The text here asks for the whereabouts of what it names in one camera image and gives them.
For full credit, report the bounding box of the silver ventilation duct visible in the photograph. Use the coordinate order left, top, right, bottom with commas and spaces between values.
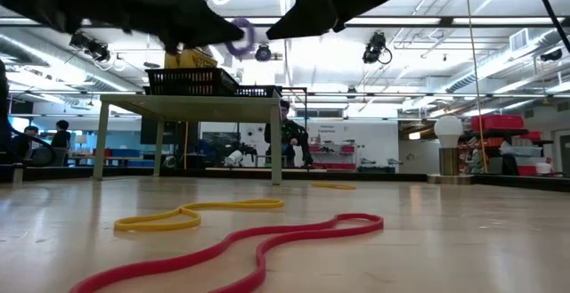
0, 32, 134, 93

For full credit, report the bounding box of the white plastic tub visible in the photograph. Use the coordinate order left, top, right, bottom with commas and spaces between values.
498, 141, 544, 157

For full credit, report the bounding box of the yellow rubber band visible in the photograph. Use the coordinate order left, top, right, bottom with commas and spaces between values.
311, 181, 358, 191
112, 198, 285, 233

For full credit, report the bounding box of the yellow hanging cord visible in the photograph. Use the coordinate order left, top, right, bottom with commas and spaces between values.
464, 0, 489, 174

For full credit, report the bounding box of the large red storage bin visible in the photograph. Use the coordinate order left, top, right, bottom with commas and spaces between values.
469, 114, 525, 133

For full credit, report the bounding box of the white rack with red bins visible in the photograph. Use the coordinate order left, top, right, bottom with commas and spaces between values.
311, 142, 364, 170

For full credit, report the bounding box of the black monitor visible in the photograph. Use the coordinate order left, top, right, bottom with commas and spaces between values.
140, 116, 200, 146

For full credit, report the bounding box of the white camera device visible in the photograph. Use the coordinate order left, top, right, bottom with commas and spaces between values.
223, 149, 244, 168

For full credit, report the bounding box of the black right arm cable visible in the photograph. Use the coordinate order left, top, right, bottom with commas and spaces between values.
528, 0, 570, 53

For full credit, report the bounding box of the person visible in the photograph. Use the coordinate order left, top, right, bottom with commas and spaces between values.
9, 125, 40, 166
50, 119, 72, 167
264, 99, 314, 169

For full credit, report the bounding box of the pale green metal riser shelf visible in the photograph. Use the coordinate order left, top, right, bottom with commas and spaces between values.
93, 94, 284, 187

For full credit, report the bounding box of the white bulb table lamp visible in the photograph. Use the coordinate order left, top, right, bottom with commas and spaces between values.
427, 115, 476, 186

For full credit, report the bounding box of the purple coil wrist keychain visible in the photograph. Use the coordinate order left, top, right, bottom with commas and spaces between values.
224, 16, 257, 59

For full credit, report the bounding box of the black cable loop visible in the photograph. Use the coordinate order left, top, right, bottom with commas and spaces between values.
0, 118, 58, 167

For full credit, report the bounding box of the red rubber band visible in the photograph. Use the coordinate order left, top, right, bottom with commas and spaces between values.
69, 212, 385, 293

